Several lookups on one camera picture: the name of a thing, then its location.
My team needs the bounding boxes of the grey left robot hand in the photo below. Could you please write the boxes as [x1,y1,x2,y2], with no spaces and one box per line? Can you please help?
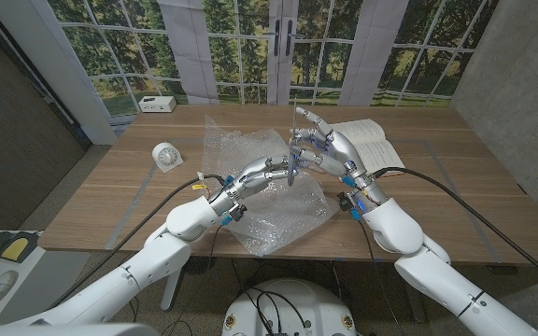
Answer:
[226,155,302,201]

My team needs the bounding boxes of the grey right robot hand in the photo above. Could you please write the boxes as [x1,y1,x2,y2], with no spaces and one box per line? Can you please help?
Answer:
[290,105,376,190]

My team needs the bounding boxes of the grey scissors with yellow handles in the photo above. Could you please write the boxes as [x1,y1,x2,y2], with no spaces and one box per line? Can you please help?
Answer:
[286,97,300,187]

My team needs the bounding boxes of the large clear bubble wrap sheet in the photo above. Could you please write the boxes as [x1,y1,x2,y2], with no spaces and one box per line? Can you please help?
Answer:
[202,114,341,257]

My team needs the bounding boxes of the open paperback book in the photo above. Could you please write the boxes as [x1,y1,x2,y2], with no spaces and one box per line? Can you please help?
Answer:
[332,118,406,177]

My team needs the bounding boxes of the white round kitchen timer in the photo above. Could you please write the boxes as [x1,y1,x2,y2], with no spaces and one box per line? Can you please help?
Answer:
[151,141,184,174]

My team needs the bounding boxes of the white power socket box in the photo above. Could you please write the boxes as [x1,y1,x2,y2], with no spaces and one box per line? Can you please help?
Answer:
[137,95,177,114]

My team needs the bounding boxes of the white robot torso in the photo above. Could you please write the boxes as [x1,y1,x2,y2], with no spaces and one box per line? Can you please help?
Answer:
[221,277,358,336]

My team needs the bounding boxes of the white table leg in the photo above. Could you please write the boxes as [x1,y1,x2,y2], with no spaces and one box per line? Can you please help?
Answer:
[160,269,187,312]

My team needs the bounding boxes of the grey table leg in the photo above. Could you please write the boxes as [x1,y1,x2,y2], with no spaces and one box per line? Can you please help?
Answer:
[397,268,428,324]

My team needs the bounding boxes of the printed forest window backdrop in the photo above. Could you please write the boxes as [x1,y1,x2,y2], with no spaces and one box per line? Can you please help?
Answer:
[0,0,502,146]

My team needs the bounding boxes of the white floor mat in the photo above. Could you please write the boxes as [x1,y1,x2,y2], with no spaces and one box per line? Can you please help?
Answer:
[0,228,46,328]

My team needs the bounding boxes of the dark brown door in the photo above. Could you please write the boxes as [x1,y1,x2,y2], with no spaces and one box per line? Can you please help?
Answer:
[0,8,88,230]

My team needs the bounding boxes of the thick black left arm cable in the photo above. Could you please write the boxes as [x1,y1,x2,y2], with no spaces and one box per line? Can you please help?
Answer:
[51,174,227,308]

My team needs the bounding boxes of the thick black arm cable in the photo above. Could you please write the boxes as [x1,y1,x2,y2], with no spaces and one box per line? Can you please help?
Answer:
[372,166,538,291]
[51,174,227,308]

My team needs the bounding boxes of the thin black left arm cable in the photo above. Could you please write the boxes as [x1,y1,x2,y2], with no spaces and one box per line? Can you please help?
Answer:
[175,222,223,328]

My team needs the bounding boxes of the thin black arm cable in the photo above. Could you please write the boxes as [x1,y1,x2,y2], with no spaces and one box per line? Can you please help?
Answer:
[175,222,223,328]
[358,217,406,336]

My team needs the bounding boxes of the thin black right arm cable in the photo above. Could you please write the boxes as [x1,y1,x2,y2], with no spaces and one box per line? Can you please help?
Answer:
[358,217,406,336]

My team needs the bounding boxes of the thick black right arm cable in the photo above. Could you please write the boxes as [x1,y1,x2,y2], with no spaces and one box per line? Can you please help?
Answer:
[372,166,538,291]

